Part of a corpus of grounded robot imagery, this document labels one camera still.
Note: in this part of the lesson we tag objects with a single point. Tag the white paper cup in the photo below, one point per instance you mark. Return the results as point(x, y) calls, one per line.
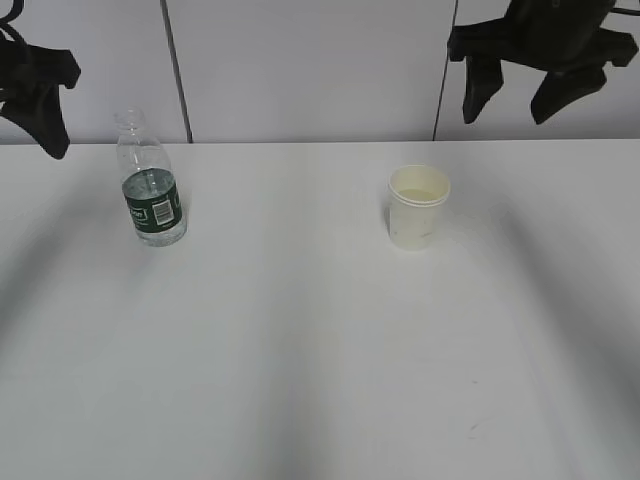
point(417, 194)

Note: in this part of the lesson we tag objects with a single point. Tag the clear water bottle green label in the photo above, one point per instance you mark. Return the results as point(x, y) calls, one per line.
point(148, 183)

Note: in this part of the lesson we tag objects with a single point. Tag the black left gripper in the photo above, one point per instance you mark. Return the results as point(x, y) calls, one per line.
point(29, 78)

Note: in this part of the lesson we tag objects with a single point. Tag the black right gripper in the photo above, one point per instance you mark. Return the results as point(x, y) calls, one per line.
point(566, 39)

